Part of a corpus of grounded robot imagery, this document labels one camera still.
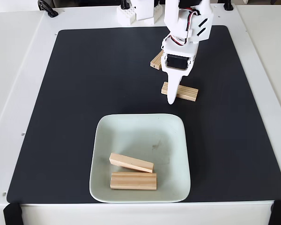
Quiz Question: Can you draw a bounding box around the wooden block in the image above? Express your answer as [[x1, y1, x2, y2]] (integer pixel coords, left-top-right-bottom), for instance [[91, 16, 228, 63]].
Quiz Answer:
[[150, 50, 164, 70], [110, 172, 158, 190], [109, 152, 155, 173], [161, 81, 199, 102]]

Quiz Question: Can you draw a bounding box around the pale green square plate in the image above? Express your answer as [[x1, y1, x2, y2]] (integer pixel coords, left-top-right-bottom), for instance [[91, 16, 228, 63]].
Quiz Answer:
[[89, 113, 192, 203]]

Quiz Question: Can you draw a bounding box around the black rubber mat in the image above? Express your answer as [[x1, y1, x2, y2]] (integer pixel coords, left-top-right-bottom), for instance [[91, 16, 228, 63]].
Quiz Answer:
[[6, 25, 281, 204]]

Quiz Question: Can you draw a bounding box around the red black white servo cable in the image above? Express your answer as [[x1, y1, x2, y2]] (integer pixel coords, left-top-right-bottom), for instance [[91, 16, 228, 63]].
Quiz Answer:
[[172, 7, 200, 45]]

